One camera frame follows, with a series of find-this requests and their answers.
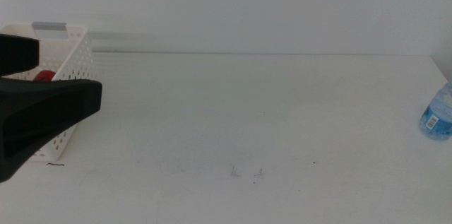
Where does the red cola can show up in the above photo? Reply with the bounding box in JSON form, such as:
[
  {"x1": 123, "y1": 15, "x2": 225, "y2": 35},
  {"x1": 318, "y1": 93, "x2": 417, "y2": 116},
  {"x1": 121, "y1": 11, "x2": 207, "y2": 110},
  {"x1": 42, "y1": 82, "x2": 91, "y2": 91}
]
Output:
[{"x1": 33, "y1": 70, "x2": 57, "y2": 82}]

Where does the clear water bottle blue label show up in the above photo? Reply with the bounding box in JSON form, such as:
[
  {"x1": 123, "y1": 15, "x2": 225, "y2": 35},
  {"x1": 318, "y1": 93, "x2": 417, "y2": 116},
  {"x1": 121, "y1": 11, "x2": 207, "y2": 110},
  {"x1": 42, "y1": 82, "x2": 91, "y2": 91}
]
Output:
[{"x1": 418, "y1": 81, "x2": 452, "y2": 141}]

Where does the white perforated plastic basket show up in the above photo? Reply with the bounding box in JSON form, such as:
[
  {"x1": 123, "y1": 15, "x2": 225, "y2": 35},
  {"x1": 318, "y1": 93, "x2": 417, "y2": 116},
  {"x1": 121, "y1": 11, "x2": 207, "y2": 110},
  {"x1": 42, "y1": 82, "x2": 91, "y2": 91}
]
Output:
[{"x1": 0, "y1": 22, "x2": 97, "y2": 163}]

